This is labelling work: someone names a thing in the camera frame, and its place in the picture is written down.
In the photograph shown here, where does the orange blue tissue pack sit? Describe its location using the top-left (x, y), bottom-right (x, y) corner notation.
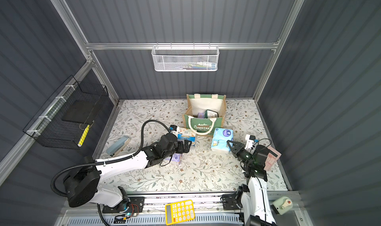
top-left (177, 127), bottom-right (197, 145)

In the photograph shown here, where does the blue cartoon tissue pack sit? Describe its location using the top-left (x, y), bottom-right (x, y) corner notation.
top-left (211, 128), bottom-right (233, 153)

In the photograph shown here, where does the green Christmas burlap tote bag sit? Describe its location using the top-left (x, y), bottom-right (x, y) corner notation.
top-left (183, 94), bottom-right (227, 136)

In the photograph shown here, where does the green white tissue pack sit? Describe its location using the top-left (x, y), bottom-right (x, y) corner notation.
top-left (205, 110), bottom-right (218, 119)

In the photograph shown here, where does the purple tissue pack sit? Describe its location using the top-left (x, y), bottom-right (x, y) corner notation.
top-left (170, 153), bottom-right (182, 165)

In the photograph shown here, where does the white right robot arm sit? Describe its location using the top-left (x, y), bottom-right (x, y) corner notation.
top-left (227, 140), bottom-right (276, 226)

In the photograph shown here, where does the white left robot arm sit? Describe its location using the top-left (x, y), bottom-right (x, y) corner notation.
top-left (63, 133), bottom-right (192, 208)

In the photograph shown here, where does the pink calculator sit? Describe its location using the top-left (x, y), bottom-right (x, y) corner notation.
top-left (264, 145), bottom-right (281, 171)

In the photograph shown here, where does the mint green timer device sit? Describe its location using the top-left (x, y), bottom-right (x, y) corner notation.
top-left (272, 196), bottom-right (293, 215)

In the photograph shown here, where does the yellow calculator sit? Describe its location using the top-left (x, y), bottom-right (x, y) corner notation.
top-left (165, 200), bottom-right (195, 226)

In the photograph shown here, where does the light blue stapler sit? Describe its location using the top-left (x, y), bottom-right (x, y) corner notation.
top-left (106, 136), bottom-right (131, 157)

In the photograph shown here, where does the yellow tag in basket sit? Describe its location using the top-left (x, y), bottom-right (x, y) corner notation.
top-left (77, 125), bottom-right (90, 147)

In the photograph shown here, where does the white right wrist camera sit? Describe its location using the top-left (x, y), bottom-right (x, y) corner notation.
top-left (245, 134), bottom-right (258, 152)

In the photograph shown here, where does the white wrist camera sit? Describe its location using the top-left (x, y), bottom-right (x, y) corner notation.
top-left (245, 134), bottom-right (258, 152)
top-left (170, 125), bottom-right (178, 132)

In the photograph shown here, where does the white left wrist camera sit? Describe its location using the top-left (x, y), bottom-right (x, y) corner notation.
top-left (170, 125), bottom-right (178, 132)

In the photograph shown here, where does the black corrugated left cable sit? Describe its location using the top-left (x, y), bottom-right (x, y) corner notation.
top-left (50, 119), bottom-right (171, 226)

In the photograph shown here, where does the white wire wall basket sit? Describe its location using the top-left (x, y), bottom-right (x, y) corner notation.
top-left (151, 47), bottom-right (220, 72)

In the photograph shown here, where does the black wire wall basket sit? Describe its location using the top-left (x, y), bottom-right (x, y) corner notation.
top-left (23, 77), bottom-right (109, 150)

